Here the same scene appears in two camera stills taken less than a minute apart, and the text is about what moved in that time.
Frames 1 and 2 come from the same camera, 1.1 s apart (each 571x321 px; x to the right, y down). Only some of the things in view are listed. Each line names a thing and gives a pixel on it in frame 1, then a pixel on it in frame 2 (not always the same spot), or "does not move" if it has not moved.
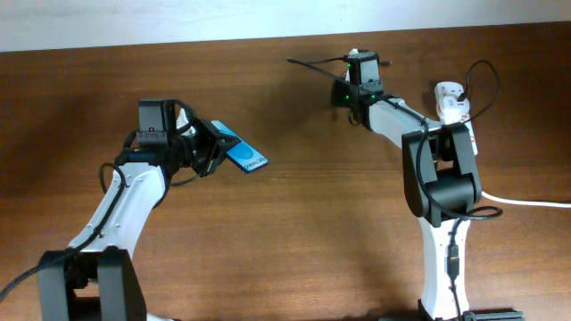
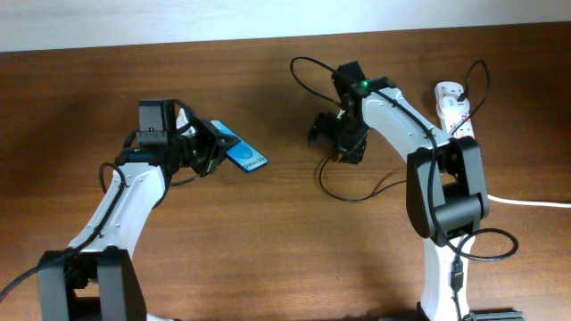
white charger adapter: [450, 109] does not move
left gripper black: [219, 146] does not move
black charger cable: [462, 96] to [326, 161]
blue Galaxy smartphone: [245, 156] does not move
